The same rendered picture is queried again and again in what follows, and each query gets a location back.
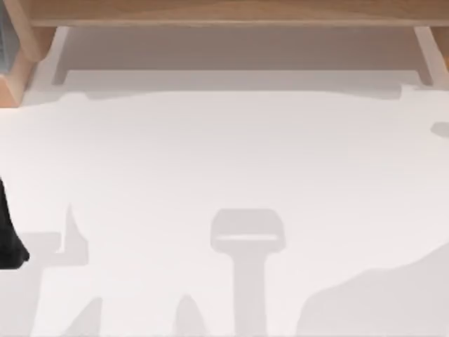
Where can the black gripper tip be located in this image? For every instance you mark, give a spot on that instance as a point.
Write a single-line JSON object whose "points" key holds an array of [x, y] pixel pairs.
{"points": [[8, 242]]}

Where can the wooden cupboard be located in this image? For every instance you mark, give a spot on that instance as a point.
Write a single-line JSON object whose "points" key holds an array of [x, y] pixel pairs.
{"points": [[12, 84]]}

